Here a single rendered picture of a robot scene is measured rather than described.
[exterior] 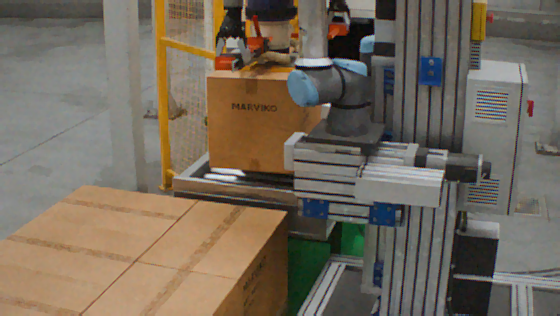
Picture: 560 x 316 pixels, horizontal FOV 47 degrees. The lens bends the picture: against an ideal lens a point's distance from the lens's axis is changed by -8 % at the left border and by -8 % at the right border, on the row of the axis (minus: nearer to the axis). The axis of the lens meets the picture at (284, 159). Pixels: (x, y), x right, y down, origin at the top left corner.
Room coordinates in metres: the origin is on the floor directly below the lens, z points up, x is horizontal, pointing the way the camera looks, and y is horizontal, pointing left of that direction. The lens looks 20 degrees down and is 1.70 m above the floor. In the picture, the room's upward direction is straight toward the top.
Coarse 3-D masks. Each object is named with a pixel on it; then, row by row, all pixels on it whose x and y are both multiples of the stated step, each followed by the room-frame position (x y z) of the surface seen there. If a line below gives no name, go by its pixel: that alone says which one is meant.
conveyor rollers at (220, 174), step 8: (216, 168) 3.10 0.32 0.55; (224, 168) 3.10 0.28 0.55; (208, 176) 3.01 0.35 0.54; (216, 176) 3.00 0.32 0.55; (224, 176) 3.00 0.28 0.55; (232, 176) 2.99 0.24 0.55; (240, 176) 3.05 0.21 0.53; (248, 176) 3.04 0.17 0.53; (256, 176) 3.03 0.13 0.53; (264, 176) 3.02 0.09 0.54; (272, 176) 3.01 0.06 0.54; (280, 176) 3.01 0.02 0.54; (288, 176) 3.00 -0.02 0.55; (256, 184) 2.94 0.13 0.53; (264, 184) 2.93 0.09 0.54; (272, 184) 2.92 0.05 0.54; (280, 184) 2.91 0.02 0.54; (288, 184) 2.90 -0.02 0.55
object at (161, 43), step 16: (160, 0) 4.19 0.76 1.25; (208, 0) 3.70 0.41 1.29; (160, 16) 4.19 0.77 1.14; (176, 16) 4.03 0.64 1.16; (208, 16) 3.70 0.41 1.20; (224, 16) 3.58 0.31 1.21; (160, 32) 4.18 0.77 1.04; (176, 32) 4.03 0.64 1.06; (160, 48) 4.18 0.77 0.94; (192, 48) 3.82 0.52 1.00; (224, 48) 3.59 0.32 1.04; (160, 64) 4.18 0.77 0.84; (192, 64) 3.86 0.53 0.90; (160, 80) 4.18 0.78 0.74; (176, 80) 4.05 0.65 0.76; (192, 80) 3.88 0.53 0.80; (160, 96) 4.18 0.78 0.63; (160, 112) 4.19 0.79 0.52; (160, 128) 4.20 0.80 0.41; (176, 128) 4.06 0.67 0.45; (160, 144) 4.20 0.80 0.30; (208, 144) 3.73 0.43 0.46
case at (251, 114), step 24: (216, 72) 2.87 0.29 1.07; (240, 72) 2.86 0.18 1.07; (264, 72) 2.85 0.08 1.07; (216, 96) 2.78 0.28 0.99; (240, 96) 2.75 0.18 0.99; (264, 96) 2.73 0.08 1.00; (288, 96) 2.71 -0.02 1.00; (216, 120) 2.78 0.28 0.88; (240, 120) 2.75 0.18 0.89; (264, 120) 2.73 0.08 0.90; (288, 120) 2.71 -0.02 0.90; (312, 120) 2.94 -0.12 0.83; (216, 144) 2.78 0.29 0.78; (240, 144) 2.75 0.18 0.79; (264, 144) 2.73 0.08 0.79; (240, 168) 2.75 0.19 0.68; (264, 168) 2.73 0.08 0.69
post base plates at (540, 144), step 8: (152, 112) 5.93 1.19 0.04; (176, 112) 5.92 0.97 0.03; (184, 112) 6.01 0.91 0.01; (552, 128) 5.02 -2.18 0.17; (544, 136) 5.04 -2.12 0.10; (536, 144) 5.07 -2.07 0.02; (544, 144) 5.03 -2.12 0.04; (536, 152) 4.91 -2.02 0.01; (544, 152) 4.88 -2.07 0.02; (552, 152) 4.86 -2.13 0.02
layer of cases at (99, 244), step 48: (96, 192) 2.80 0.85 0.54; (48, 240) 2.30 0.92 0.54; (96, 240) 2.31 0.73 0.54; (144, 240) 2.32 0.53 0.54; (192, 240) 2.33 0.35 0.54; (240, 240) 2.34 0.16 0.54; (0, 288) 1.92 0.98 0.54; (48, 288) 1.93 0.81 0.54; (96, 288) 1.95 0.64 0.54; (144, 288) 1.96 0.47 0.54; (192, 288) 1.97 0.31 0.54; (240, 288) 2.06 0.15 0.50
